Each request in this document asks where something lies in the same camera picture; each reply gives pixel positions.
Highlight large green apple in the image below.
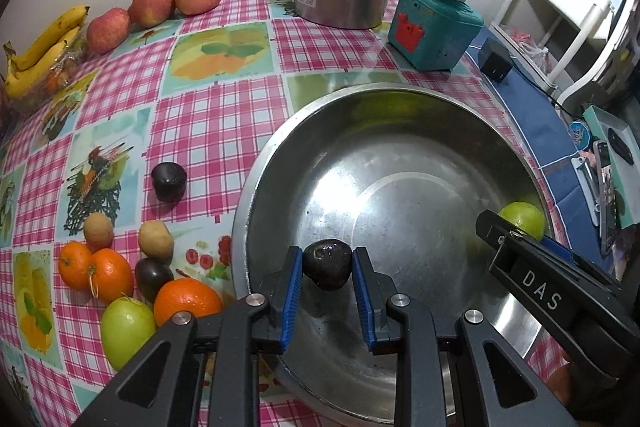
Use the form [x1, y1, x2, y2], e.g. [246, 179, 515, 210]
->
[101, 296, 158, 372]

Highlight clear plastic container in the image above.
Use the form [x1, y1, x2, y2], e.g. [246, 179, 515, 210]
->
[10, 42, 97, 114]

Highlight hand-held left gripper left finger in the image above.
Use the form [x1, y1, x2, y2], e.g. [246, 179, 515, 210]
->
[85, 246, 306, 427]

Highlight blue round badge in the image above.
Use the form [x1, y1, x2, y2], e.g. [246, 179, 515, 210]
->
[567, 119, 594, 151]

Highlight teal toy box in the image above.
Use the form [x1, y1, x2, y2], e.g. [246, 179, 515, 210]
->
[387, 0, 485, 72]

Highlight brown kiwi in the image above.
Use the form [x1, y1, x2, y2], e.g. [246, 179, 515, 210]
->
[138, 220, 175, 260]
[83, 213, 115, 247]

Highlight orange with stem stick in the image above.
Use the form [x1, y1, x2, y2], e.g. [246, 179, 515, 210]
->
[90, 248, 135, 305]

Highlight black power adapter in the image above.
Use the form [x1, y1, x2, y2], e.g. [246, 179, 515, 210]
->
[480, 38, 513, 82]

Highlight plain orange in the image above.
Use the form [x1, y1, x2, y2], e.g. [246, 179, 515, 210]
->
[57, 241, 96, 292]
[153, 278, 223, 328]

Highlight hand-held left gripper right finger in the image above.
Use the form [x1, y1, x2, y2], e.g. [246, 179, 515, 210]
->
[351, 247, 581, 427]

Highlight black cable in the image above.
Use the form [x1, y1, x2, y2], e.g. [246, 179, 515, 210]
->
[510, 69, 588, 120]

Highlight teal open box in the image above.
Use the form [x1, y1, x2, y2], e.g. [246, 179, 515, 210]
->
[582, 104, 640, 230]

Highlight yellow banana bunch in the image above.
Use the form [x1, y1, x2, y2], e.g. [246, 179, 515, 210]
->
[4, 5, 91, 98]

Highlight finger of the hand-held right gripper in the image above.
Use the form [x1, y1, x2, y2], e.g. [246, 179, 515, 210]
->
[542, 234, 618, 290]
[475, 209, 533, 268]

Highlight large stainless steel bowl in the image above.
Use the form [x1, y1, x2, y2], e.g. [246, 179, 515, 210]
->
[231, 82, 571, 425]

